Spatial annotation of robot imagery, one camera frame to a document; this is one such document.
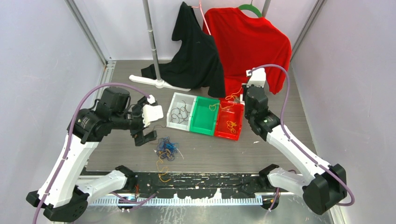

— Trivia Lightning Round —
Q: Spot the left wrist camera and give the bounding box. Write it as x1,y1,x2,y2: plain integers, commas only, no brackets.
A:
142,105,163,127

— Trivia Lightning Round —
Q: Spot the red sweatshirt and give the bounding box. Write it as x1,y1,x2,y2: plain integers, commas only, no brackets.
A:
203,7,292,96

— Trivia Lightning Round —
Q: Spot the blue cable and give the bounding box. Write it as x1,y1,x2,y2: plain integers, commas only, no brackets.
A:
156,137,180,162

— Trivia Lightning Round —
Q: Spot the green plastic bin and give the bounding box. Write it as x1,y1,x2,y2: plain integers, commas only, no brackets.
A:
190,96,220,136

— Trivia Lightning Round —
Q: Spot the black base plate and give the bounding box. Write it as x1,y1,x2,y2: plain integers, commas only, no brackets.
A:
92,171,290,200

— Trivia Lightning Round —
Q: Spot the yellow cable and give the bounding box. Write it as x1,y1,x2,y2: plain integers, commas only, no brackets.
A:
209,86,245,135

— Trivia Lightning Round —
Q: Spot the red plastic bin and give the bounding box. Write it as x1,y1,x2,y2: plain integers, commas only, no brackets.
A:
214,99,244,141

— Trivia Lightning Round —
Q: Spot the white plastic bin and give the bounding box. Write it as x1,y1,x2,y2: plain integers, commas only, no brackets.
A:
166,92,197,132

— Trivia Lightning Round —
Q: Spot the white clothes rack stand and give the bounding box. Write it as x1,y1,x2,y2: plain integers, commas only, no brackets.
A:
129,0,272,92

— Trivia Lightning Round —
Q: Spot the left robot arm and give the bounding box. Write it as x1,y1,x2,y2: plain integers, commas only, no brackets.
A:
26,83,163,223

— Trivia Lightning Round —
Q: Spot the black t-shirt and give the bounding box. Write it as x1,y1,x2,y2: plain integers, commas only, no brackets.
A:
159,2,226,98

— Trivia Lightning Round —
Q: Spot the green hanger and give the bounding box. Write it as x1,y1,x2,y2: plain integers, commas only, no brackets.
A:
238,3,263,18

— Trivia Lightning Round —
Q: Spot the pink hanger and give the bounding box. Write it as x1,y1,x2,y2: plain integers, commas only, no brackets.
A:
191,0,212,35

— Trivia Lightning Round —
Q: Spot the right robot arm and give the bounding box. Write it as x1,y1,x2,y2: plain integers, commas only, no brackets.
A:
242,84,348,215

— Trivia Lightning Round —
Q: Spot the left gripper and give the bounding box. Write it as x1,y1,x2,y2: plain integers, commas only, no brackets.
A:
111,97,157,145

